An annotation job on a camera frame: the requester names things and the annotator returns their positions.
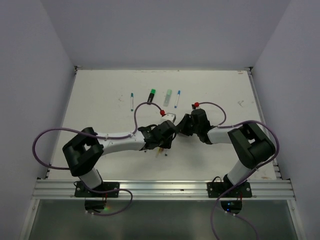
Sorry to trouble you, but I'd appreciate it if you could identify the dark green capped marker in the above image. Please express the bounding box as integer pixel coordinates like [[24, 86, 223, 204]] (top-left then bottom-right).
[[163, 149, 168, 157]]

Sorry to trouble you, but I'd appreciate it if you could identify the yellow slim highlighter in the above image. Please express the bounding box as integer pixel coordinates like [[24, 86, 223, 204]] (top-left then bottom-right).
[[155, 147, 163, 158]]

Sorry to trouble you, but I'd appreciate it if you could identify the blue capped white marker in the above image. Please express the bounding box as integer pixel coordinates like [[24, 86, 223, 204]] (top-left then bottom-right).
[[174, 90, 181, 109]]

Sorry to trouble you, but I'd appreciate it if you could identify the pale green translucent highlighter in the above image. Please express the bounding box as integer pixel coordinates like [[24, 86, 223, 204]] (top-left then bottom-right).
[[163, 89, 172, 107]]

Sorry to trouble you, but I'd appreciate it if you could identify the teal capped white marker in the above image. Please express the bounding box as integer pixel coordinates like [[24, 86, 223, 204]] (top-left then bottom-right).
[[130, 92, 134, 112]]

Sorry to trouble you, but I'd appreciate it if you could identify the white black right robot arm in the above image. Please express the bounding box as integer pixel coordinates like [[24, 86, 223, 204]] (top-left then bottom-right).
[[177, 108, 279, 197]]

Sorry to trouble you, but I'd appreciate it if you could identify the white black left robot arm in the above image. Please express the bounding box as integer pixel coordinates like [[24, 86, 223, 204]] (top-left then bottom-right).
[[62, 120, 177, 197]]

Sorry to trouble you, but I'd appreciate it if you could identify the black green capped highlighter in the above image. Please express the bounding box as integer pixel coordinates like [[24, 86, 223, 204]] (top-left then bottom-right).
[[147, 89, 156, 105]]

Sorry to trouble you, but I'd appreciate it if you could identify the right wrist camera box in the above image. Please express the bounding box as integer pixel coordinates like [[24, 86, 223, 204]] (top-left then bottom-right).
[[191, 102, 202, 112]]

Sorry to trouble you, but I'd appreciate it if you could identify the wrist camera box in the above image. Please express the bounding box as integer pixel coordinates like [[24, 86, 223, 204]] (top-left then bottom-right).
[[191, 102, 202, 112], [160, 113, 176, 123]]

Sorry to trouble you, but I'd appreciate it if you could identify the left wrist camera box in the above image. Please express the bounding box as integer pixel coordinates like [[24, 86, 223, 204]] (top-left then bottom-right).
[[160, 113, 176, 123]]

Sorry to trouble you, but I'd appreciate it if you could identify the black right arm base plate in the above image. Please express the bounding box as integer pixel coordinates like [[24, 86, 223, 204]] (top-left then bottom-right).
[[206, 181, 252, 216]]

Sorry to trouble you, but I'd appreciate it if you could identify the aluminium side rail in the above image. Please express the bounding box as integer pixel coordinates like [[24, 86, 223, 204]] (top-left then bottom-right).
[[246, 66, 283, 180]]

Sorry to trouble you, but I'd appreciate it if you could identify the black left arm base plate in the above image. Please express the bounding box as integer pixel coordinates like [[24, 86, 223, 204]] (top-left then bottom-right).
[[73, 181, 120, 213]]

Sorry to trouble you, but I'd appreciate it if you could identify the aluminium front rail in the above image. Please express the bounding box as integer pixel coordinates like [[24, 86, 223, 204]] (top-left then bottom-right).
[[31, 179, 295, 201]]

